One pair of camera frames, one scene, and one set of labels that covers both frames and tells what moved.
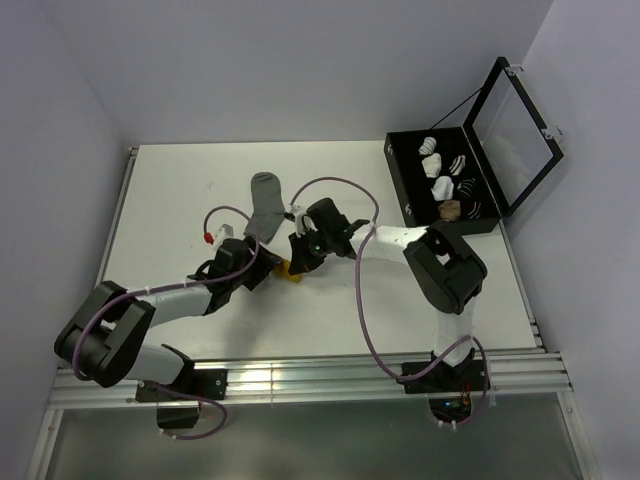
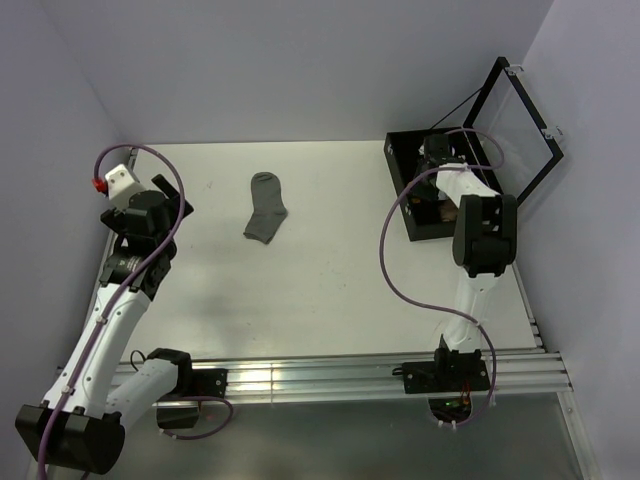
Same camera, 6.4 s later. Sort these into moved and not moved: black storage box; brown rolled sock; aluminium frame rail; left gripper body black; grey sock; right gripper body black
Moved: left gripper body black; right gripper body black
Not moved: brown rolled sock; aluminium frame rail; grey sock; black storage box
